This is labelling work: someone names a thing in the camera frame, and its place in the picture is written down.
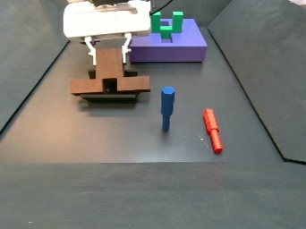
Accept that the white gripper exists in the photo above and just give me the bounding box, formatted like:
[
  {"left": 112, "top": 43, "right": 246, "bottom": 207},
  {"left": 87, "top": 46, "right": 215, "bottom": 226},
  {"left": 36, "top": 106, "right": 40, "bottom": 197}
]
[{"left": 63, "top": 0, "right": 151, "bottom": 66}]

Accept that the red peg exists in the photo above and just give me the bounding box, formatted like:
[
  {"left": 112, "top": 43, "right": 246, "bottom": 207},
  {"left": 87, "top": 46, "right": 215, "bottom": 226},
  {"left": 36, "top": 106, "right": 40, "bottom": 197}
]
[{"left": 203, "top": 108, "right": 223, "bottom": 154}]

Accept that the green U-shaped block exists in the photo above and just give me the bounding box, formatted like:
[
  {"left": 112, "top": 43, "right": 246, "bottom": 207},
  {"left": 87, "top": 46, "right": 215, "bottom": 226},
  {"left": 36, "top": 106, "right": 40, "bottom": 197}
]
[{"left": 151, "top": 12, "right": 184, "bottom": 39}]

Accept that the purple base block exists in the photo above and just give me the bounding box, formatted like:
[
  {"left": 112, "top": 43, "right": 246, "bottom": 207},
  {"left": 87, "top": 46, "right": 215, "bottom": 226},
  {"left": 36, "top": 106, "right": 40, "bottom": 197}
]
[{"left": 129, "top": 19, "right": 208, "bottom": 63}]

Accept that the blue peg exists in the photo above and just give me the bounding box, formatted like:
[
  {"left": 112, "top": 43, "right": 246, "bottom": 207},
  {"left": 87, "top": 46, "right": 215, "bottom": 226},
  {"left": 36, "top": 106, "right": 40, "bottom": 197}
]
[{"left": 161, "top": 87, "right": 175, "bottom": 131}]

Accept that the brown T-shaped block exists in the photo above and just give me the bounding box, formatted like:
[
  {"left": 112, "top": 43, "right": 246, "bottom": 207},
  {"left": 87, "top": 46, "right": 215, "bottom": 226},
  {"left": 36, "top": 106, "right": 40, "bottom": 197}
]
[{"left": 71, "top": 48, "right": 151, "bottom": 96}]

